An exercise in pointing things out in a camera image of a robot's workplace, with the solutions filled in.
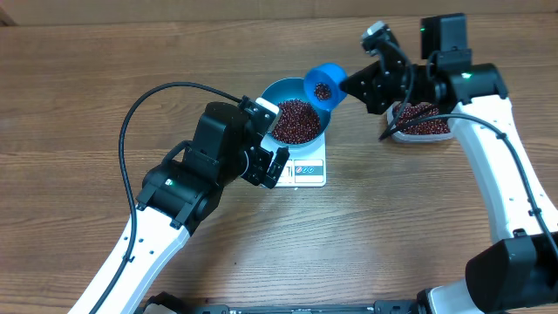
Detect white digital kitchen scale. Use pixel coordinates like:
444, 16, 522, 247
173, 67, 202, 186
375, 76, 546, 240
262, 133, 327, 188

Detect red beans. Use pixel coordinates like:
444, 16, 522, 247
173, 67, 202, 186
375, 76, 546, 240
396, 103, 450, 135
314, 82, 332, 101
271, 99, 321, 145

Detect blue plastic measuring scoop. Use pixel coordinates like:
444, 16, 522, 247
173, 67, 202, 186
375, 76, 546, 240
303, 63, 347, 112

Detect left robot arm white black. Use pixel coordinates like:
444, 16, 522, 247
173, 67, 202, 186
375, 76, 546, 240
71, 98, 289, 313

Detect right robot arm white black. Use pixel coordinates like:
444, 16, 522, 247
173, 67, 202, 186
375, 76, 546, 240
340, 13, 557, 313

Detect red beans in bowl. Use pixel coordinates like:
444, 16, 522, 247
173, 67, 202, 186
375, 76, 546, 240
271, 99, 321, 145

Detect teal metal bowl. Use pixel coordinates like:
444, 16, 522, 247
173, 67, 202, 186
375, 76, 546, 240
262, 78, 331, 142

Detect clear plastic container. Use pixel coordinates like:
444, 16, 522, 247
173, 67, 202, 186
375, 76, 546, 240
391, 103, 453, 144

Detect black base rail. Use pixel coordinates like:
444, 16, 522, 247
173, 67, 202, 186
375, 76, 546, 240
139, 286, 496, 314

